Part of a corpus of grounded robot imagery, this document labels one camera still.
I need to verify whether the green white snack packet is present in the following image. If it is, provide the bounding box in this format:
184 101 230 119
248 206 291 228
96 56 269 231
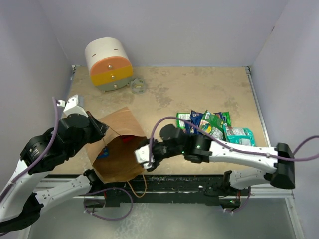
175 111 232 130

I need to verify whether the brown paper bag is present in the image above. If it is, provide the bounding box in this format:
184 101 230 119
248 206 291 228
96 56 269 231
85 107 147 183

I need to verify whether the pink red snack packet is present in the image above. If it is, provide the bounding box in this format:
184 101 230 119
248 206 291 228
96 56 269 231
120 135 135 143

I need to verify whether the blue white chips bag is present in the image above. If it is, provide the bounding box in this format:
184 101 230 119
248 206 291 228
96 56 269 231
185 110 204 134

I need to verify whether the yellow green snack bag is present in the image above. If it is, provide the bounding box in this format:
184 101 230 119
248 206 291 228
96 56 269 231
199 110 224 140

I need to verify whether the red blue snack packet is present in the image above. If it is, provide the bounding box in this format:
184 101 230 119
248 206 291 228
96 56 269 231
214 112 227 122

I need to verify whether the teal snack packet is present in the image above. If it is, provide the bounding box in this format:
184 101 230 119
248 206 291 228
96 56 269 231
223 124 256 147

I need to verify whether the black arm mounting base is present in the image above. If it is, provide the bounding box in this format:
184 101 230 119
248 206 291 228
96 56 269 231
86 175 250 209

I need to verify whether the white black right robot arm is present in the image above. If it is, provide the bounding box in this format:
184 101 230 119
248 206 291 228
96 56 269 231
135 124 295 195

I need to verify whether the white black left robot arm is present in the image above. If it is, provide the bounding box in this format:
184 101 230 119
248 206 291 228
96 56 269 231
0 112 108 235

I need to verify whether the clear tape roll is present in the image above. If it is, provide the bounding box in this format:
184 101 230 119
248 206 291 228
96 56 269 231
129 78 146 94

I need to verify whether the white cylindrical mini drawer cabinet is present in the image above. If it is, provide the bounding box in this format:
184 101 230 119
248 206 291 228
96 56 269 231
85 37 133 92

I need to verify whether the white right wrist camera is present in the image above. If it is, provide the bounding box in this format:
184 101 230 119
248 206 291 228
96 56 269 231
134 145 155 171

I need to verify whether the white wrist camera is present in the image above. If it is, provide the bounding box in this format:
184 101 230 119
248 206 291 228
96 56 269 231
134 145 155 171
56 94 88 117

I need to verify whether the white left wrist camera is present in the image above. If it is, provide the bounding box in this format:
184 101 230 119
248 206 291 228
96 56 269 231
56 94 88 117

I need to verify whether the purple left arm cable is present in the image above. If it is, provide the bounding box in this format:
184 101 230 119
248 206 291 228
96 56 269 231
0 96 63 200

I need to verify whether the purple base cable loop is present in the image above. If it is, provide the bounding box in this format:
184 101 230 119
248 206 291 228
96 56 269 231
83 183 135 221

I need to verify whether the aluminium frame rail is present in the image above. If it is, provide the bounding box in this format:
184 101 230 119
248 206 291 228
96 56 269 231
37 65 295 200

